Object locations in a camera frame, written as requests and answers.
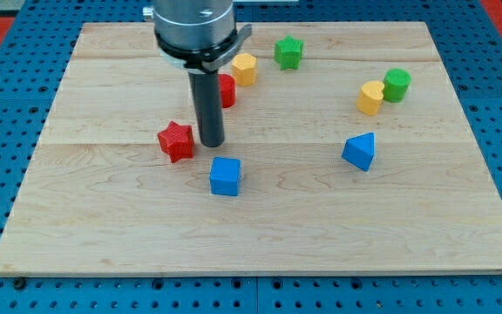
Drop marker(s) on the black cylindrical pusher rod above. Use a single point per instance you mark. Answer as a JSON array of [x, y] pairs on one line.
[[205, 90]]

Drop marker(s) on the blue cube block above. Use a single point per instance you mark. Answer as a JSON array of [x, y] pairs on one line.
[[225, 176]]

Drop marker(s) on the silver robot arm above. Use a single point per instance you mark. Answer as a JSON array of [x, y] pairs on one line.
[[200, 37]]

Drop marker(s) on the red star block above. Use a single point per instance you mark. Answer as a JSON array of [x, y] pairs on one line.
[[176, 141]]

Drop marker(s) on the green star block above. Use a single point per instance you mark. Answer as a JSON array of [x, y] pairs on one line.
[[288, 53]]

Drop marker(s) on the red cylinder block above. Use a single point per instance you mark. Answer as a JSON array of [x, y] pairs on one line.
[[227, 90]]

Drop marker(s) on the yellow hexagon block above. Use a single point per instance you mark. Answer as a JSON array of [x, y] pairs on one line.
[[244, 69]]

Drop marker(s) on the light wooden board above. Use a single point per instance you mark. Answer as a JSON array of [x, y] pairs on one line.
[[100, 198]]

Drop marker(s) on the yellow heart block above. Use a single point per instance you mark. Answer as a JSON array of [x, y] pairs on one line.
[[370, 97]]

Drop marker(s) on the blue triangle block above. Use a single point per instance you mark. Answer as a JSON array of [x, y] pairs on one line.
[[360, 151]]

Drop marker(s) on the green cylinder block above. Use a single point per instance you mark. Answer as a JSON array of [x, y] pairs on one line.
[[396, 83]]

